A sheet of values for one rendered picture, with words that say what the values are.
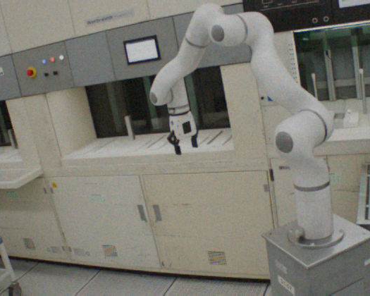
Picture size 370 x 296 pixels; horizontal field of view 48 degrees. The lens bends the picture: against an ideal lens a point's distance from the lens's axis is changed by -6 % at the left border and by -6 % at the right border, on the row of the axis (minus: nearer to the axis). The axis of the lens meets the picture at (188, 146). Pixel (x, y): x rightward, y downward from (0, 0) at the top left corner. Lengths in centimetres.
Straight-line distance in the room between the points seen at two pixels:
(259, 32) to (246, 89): 72
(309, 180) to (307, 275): 29
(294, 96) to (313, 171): 24
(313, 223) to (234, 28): 66
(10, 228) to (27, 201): 36
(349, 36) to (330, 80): 48
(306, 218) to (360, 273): 27
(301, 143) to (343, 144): 85
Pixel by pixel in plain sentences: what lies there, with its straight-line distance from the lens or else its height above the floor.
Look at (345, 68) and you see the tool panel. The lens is 293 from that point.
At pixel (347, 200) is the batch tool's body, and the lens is 221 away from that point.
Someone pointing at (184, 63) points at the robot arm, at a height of 136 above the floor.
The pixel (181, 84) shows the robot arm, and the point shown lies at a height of 128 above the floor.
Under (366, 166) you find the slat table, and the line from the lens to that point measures 205.
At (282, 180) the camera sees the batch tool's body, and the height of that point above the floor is 67.
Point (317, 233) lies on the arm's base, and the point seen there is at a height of 79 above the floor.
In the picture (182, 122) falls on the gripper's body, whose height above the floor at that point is 113.
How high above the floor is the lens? 150
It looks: 15 degrees down
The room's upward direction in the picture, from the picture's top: 11 degrees counter-clockwise
